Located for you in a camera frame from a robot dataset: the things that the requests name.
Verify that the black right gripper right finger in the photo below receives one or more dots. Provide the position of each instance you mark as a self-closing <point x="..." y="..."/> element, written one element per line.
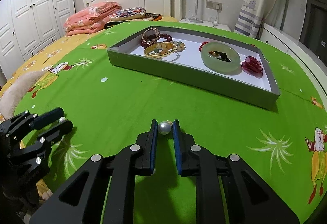
<point x="228" y="190"/>

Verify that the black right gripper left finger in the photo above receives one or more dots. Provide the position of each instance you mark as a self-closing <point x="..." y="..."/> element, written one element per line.
<point x="102" y="189"/>

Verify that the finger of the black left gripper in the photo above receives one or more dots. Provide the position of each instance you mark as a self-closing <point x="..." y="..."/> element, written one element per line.
<point x="45" y="141"/>
<point x="38" y="117"/>

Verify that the pale green jade bangle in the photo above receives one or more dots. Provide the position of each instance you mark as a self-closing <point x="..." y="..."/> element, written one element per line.
<point x="218" y="65"/>

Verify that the yellow amber bangle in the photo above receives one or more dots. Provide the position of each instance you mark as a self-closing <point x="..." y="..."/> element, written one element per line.
<point x="161" y="49"/>

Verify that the grey shallow jewelry tray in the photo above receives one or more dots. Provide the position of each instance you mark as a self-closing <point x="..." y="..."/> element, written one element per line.
<point x="187" y="66"/>

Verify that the beige plush cushion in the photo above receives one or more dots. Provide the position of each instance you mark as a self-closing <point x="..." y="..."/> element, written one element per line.
<point x="14" y="94"/>

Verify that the yellow daisy bed sheet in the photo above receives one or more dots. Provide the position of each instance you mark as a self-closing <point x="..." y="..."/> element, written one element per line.
<point x="38" y="60"/>

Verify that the green cartoon print tablecloth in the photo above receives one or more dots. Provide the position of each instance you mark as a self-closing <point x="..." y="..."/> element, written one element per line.
<point x="272" y="142"/>

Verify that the white wardrobe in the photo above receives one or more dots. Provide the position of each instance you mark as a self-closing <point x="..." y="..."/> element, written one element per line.
<point x="27" y="26"/>

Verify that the folded pink quilt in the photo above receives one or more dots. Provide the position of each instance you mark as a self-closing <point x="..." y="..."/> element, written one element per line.
<point x="91" y="19"/>

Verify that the red rose brooch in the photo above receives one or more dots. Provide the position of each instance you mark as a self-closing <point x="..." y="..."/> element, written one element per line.
<point x="252" y="66"/>

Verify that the patterned blue red pillow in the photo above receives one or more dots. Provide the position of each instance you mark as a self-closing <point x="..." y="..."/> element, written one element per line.
<point x="128" y="14"/>

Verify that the white window bench cabinet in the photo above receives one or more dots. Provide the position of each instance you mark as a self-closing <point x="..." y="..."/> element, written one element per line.
<point x="313" y="67"/>

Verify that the black orange folded blanket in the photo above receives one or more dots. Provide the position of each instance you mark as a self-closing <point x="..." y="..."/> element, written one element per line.
<point x="147" y="17"/>

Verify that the dark window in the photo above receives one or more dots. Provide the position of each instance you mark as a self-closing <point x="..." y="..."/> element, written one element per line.
<point x="313" y="34"/>

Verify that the white nightstand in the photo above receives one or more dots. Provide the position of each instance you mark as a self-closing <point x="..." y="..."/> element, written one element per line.
<point x="214" y="24"/>

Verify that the white desk lamp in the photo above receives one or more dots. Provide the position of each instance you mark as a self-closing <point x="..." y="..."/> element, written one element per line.
<point x="194" y="17"/>

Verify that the grey wall socket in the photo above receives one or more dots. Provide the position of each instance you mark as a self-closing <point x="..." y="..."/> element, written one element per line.
<point x="213" y="5"/>

